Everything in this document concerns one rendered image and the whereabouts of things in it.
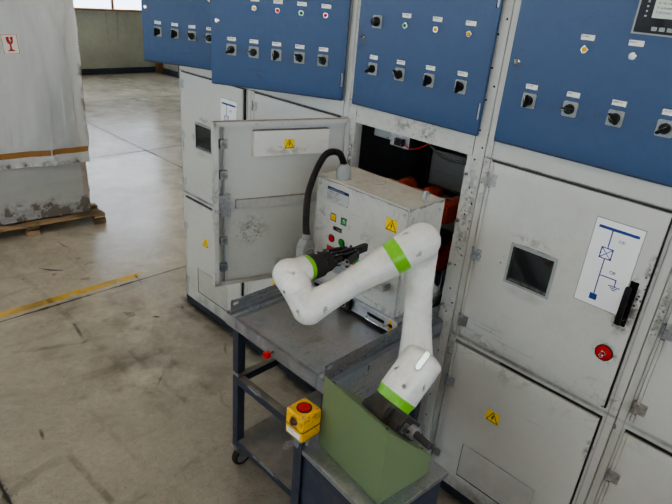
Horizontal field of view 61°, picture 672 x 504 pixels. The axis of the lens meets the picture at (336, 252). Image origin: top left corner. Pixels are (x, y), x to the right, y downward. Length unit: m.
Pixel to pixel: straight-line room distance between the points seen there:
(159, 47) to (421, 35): 1.60
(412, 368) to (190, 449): 1.55
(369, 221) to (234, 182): 0.62
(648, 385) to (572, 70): 1.05
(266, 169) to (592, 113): 1.30
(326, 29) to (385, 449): 1.71
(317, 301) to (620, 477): 1.26
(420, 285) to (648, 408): 0.85
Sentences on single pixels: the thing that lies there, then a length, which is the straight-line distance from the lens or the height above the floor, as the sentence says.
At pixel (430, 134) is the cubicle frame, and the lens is 2.31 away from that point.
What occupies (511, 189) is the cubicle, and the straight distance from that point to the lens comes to 2.13.
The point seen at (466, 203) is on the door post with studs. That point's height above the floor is 1.39.
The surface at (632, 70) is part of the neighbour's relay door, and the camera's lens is 1.94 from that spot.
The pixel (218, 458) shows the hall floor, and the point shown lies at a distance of 2.97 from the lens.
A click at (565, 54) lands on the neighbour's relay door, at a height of 1.97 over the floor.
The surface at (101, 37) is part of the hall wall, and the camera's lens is 13.64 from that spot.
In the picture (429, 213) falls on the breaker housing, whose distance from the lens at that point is 2.20.
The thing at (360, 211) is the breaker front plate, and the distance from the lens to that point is 2.25.
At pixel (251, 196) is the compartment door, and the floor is 1.25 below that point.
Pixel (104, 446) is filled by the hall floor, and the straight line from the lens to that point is 3.11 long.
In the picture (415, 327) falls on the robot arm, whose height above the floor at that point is 1.09.
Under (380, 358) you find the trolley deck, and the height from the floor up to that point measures 0.84.
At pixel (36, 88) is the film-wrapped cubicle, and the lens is 5.18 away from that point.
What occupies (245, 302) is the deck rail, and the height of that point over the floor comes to 0.88.
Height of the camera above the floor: 2.10
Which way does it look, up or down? 25 degrees down
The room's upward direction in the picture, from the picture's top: 5 degrees clockwise
